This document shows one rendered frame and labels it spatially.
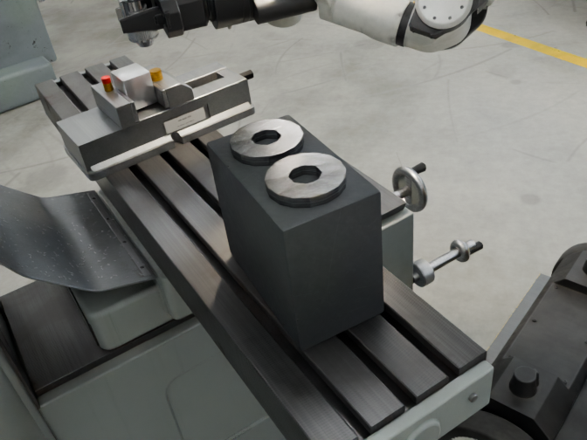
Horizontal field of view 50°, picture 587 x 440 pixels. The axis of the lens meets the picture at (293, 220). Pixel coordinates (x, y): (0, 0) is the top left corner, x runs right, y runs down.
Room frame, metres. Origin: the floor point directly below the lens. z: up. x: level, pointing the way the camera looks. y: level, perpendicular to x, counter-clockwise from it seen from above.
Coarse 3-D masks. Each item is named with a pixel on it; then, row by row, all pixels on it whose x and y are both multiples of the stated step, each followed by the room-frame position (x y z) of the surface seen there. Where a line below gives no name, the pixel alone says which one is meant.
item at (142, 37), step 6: (144, 6) 0.93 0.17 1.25; (150, 6) 0.95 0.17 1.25; (126, 12) 0.93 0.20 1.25; (132, 12) 0.93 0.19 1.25; (156, 30) 0.95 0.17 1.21; (132, 36) 0.93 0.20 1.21; (138, 36) 0.93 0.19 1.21; (144, 36) 0.93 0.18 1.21; (150, 36) 0.93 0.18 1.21; (156, 36) 0.94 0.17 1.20; (132, 42) 0.94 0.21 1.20; (138, 42) 0.93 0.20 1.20; (144, 42) 0.93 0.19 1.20
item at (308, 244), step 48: (240, 144) 0.66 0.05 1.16; (288, 144) 0.64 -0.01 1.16; (240, 192) 0.60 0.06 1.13; (288, 192) 0.54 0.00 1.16; (336, 192) 0.54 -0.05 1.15; (240, 240) 0.64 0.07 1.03; (288, 240) 0.50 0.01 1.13; (336, 240) 0.52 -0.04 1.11; (288, 288) 0.50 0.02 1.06; (336, 288) 0.52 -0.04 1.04
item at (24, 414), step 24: (0, 312) 0.86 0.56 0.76; (0, 336) 0.66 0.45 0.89; (0, 360) 0.63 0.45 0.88; (0, 384) 0.61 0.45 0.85; (24, 384) 0.65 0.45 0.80; (0, 408) 0.59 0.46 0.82; (24, 408) 0.62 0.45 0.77; (0, 432) 0.58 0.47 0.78; (24, 432) 0.60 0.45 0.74; (48, 432) 0.63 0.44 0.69
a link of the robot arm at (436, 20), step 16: (416, 0) 0.87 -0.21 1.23; (432, 0) 0.85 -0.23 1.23; (448, 0) 0.85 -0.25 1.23; (464, 0) 0.84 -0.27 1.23; (480, 0) 0.84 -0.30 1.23; (432, 16) 0.84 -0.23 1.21; (448, 16) 0.83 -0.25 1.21; (464, 16) 0.83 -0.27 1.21; (480, 16) 0.92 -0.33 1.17; (448, 48) 0.91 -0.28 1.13
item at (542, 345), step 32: (576, 256) 0.96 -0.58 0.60; (544, 288) 0.90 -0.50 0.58; (576, 288) 0.87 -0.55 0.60; (544, 320) 0.81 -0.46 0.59; (576, 320) 0.80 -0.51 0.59; (512, 352) 0.74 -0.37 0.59; (544, 352) 0.73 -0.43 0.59; (576, 352) 0.72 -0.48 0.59; (512, 384) 0.65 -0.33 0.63; (544, 384) 0.65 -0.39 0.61; (576, 384) 0.66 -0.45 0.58; (512, 416) 0.61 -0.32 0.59; (544, 416) 0.59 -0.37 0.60; (576, 416) 0.61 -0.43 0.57
